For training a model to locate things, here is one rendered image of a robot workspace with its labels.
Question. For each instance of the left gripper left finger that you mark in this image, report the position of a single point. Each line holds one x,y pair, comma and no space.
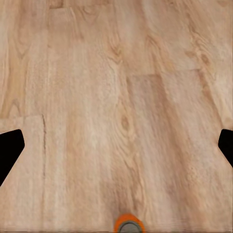
11,146

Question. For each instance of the can of soda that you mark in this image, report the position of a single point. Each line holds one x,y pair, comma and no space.
127,223

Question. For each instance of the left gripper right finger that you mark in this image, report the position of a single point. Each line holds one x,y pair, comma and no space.
225,144

